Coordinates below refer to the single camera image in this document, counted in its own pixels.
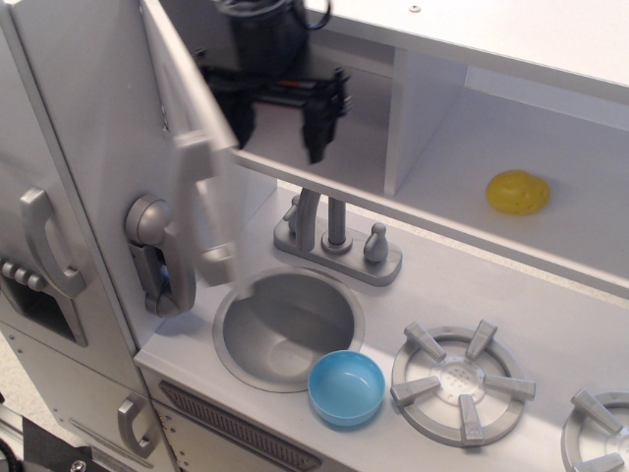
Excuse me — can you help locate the round grey toy sink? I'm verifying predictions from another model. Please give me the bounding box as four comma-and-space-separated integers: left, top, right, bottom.
212, 267, 365, 393

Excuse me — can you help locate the grey lower fridge handle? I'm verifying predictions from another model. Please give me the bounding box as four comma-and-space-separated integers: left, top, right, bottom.
117, 393, 155, 459

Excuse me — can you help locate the grey fridge handle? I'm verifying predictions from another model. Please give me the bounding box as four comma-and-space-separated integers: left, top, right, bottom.
117, 393, 155, 459
19, 187, 87, 300

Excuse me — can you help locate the grey toy faucet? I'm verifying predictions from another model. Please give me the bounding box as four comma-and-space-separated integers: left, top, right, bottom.
273, 188, 403, 287

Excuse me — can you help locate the grey upper fridge handle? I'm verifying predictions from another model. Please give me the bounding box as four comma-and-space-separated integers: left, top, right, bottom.
19, 187, 87, 300

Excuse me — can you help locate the grey toy stove burner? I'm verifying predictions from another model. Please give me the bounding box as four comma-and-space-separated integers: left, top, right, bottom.
390, 320, 537, 447

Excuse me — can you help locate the grey oven vent panel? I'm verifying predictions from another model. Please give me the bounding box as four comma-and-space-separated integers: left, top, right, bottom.
159, 382, 321, 471

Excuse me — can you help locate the light blue plastic bowl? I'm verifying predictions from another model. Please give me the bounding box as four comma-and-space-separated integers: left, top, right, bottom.
308, 350, 386, 428

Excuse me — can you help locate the grey toy wall phone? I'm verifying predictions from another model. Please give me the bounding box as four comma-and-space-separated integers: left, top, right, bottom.
125, 194, 196, 319

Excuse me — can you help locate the grey right stove burner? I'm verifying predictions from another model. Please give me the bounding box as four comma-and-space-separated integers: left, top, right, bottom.
561, 389, 628, 471

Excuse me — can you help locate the grey toy microwave door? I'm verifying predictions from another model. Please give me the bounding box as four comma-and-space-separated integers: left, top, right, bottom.
141, 1, 238, 286

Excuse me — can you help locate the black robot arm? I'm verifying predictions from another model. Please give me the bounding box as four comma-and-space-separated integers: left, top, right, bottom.
194, 1, 350, 164

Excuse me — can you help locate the grey ice dispenser panel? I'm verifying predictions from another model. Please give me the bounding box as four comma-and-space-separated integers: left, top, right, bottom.
1, 256, 87, 347

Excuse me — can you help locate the yellow toy lemon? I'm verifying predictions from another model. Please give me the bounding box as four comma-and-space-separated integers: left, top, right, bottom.
486, 169, 550, 215

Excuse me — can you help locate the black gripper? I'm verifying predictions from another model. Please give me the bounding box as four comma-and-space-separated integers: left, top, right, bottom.
200, 57, 350, 164

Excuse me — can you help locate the black cable loop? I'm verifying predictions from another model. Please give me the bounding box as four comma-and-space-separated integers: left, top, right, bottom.
294, 0, 335, 32

